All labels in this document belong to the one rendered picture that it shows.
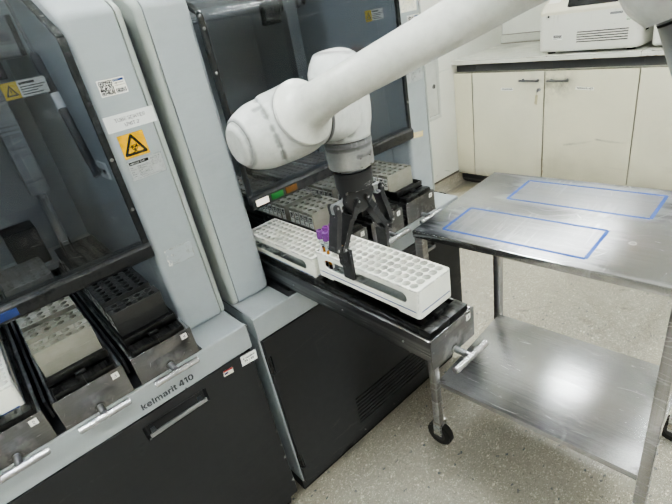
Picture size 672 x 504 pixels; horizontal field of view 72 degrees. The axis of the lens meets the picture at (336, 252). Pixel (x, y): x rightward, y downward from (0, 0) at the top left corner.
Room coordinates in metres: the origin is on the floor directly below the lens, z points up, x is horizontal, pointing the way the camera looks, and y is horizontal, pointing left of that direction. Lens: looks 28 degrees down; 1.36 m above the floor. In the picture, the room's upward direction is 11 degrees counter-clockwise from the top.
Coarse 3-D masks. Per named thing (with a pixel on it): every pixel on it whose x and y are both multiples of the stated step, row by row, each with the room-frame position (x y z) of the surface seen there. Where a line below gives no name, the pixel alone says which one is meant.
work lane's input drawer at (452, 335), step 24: (264, 264) 1.09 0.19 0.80; (312, 288) 0.93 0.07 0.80; (336, 288) 0.87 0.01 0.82; (336, 312) 0.86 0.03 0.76; (360, 312) 0.79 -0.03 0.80; (384, 312) 0.75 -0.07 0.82; (432, 312) 0.74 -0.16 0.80; (456, 312) 0.70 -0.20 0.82; (384, 336) 0.74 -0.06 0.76; (408, 336) 0.69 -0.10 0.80; (432, 336) 0.66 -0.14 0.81; (456, 336) 0.69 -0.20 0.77; (432, 360) 0.65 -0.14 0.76
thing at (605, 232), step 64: (512, 192) 1.19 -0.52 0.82; (576, 192) 1.11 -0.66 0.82; (640, 192) 1.03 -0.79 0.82; (512, 256) 0.87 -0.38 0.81; (576, 256) 0.81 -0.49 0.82; (640, 256) 0.76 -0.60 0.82; (512, 320) 1.29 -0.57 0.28; (448, 384) 1.05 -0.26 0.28; (512, 384) 1.00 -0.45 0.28; (576, 384) 0.95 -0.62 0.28; (640, 384) 0.91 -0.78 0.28; (576, 448) 0.76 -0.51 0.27; (640, 448) 0.72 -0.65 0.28
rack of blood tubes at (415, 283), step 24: (360, 240) 0.94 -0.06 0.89; (336, 264) 0.86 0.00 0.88; (360, 264) 0.83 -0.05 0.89; (384, 264) 0.80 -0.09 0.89; (408, 264) 0.79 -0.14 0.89; (432, 264) 0.77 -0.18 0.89; (360, 288) 0.81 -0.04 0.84; (384, 288) 0.80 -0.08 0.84; (408, 288) 0.70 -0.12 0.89; (432, 288) 0.71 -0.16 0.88; (408, 312) 0.71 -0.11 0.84
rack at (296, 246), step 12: (264, 228) 1.18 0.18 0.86; (276, 228) 1.16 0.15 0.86; (288, 228) 1.14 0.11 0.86; (300, 228) 1.13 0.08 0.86; (264, 240) 1.10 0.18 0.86; (276, 240) 1.09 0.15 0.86; (288, 240) 1.07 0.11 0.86; (300, 240) 1.07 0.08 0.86; (312, 240) 1.05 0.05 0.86; (264, 252) 1.12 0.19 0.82; (276, 252) 1.09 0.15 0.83; (288, 252) 1.02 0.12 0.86; (300, 252) 1.00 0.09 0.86; (312, 252) 0.98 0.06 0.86; (300, 264) 1.03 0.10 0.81; (312, 264) 0.94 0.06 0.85
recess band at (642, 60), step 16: (480, 64) 3.25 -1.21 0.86; (496, 64) 3.15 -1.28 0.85; (512, 64) 3.06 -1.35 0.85; (528, 64) 2.97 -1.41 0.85; (544, 64) 2.89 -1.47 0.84; (560, 64) 2.81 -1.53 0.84; (576, 64) 2.73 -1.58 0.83; (592, 64) 2.66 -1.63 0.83; (608, 64) 2.59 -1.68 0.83; (624, 64) 2.53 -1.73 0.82; (640, 64) 2.47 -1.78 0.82; (656, 64) 2.41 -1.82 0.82
